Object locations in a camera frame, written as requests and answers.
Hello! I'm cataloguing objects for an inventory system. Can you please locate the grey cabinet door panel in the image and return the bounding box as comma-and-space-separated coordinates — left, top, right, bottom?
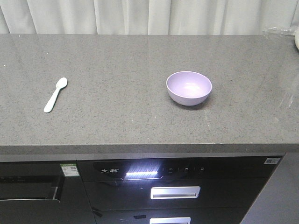
242, 153, 299, 224

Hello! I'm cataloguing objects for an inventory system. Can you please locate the upper silver drawer handle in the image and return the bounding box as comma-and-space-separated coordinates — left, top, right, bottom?
150, 186, 201, 200

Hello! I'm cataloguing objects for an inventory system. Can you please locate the lower silver drawer handle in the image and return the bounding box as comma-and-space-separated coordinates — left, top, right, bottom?
149, 217, 191, 224

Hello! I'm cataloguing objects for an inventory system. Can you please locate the pale green plastic spoon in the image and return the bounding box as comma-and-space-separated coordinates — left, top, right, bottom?
43, 77, 67, 113

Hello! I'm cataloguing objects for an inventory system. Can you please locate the white curtain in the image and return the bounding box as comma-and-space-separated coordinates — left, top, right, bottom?
0, 0, 299, 35

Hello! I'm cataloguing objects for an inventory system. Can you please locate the white rice cooker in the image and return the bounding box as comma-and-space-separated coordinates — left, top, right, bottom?
294, 28, 299, 50

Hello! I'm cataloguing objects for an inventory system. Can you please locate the silver drawer handle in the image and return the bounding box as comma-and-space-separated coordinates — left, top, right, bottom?
150, 186, 201, 200
149, 217, 191, 224

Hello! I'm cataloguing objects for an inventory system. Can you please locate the lilac plastic bowl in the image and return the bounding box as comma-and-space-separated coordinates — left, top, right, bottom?
166, 71, 213, 106

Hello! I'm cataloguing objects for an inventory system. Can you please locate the black two-drawer disinfection cabinet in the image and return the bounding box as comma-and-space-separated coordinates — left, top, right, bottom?
78, 155, 281, 224

